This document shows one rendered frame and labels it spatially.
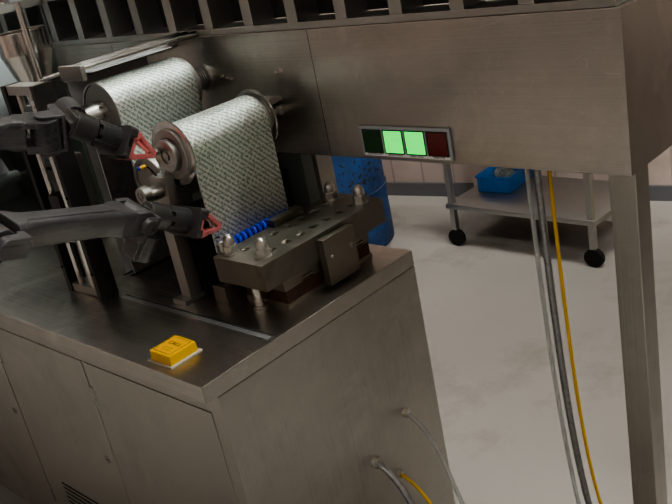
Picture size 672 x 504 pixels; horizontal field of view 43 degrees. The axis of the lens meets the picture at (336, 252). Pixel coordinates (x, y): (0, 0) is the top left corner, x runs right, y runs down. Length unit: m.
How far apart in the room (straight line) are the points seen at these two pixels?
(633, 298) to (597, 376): 1.26
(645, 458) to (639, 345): 0.30
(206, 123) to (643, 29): 0.92
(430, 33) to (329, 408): 0.83
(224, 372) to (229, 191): 0.47
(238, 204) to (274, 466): 0.59
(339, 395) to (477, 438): 1.05
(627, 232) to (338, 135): 0.68
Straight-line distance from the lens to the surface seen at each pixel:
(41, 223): 1.56
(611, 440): 2.88
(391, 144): 1.91
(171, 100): 2.16
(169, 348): 1.80
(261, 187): 2.04
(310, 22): 1.99
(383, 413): 2.09
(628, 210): 1.86
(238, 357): 1.74
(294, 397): 1.85
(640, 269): 1.91
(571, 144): 1.67
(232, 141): 1.97
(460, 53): 1.75
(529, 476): 2.75
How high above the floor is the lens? 1.69
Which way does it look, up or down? 22 degrees down
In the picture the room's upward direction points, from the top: 12 degrees counter-clockwise
